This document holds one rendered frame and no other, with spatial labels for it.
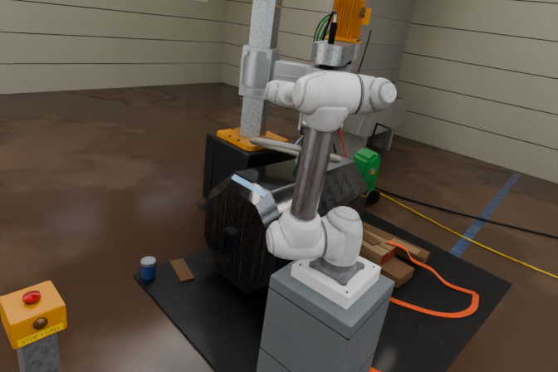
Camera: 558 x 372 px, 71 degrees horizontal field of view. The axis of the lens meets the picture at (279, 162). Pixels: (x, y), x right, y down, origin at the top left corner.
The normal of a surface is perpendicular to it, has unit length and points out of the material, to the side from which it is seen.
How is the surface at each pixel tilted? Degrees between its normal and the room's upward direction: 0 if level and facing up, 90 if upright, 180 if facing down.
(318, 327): 90
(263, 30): 90
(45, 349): 90
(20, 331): 90
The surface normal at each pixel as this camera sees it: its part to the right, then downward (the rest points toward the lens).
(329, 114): 0.10, 0.61
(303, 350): -0.63, 0.19
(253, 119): -0.26, 0.31
